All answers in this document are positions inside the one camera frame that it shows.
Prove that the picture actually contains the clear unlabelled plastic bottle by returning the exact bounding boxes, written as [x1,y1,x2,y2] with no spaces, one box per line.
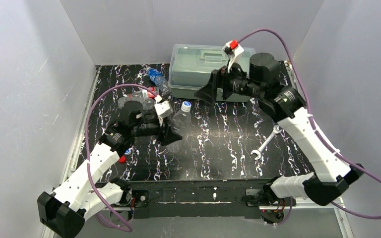
[167,109,191,153]

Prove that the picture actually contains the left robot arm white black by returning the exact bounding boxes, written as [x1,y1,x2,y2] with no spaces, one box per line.
[37,100,182,238]

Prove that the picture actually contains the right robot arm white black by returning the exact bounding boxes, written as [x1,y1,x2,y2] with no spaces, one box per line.
[194,53,362,206]

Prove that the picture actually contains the red label plastic bottle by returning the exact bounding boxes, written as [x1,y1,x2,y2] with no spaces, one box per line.
[127,89,155,99]

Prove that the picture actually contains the red bottle cap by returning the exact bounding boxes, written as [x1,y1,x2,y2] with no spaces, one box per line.
[118,156,127,164]

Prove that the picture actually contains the blue label plastic bottle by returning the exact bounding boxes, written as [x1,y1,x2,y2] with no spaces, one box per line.
[145,67,171,95]

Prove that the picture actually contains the translucent plastic storage box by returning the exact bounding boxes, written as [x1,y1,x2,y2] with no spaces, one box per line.
[168,44,257,101]

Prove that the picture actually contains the silver open-end wrench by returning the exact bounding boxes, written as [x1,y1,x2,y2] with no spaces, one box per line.
[251,125,283,160]

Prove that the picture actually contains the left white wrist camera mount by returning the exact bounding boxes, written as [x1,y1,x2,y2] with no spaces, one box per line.
[154,95,173,126]

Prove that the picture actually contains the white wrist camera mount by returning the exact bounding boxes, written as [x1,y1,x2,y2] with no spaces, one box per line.
[222,40,245,72]
[154,95,173,126]

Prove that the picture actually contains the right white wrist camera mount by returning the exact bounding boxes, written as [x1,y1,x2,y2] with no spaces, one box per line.
[222,40,245,72]

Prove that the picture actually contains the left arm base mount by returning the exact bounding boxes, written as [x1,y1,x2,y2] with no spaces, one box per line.
[114,190,149,208]

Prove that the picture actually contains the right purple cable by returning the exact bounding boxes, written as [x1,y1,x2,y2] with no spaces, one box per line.
[237,28,381,227]

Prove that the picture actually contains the purple cable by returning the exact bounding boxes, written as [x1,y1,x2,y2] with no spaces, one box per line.
[237,28,381,227]
[85,83,160,233]

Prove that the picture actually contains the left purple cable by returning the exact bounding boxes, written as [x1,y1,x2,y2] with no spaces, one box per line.
[85,83,160,233]

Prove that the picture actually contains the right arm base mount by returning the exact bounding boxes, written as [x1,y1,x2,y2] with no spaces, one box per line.
[242,189,296,227]

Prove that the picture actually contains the aluminium frame rail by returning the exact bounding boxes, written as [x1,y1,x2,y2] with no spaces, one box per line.
[41,187,354,238]

